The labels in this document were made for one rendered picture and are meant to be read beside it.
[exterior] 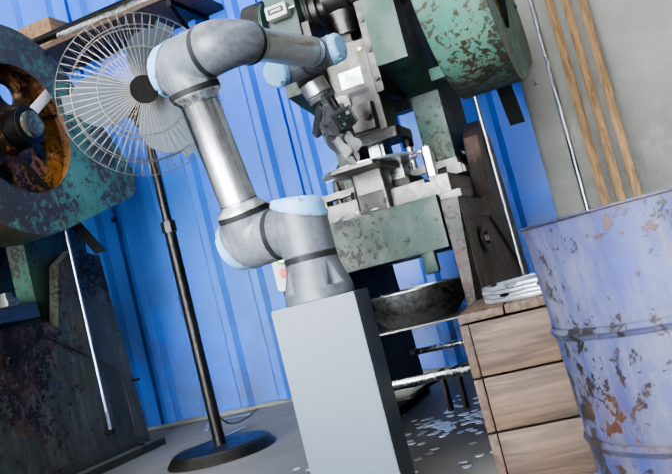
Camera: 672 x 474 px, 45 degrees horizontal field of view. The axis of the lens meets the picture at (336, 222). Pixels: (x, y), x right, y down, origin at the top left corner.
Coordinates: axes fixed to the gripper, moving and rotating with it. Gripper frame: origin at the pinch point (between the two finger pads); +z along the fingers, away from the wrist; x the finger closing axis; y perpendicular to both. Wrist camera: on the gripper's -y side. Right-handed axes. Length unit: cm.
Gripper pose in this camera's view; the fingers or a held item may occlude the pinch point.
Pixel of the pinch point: (353, 160)
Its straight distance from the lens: 223.7
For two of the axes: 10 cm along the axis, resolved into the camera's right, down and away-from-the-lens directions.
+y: 4.2, -1.8, -8.9
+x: 7.5, -4.9, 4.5
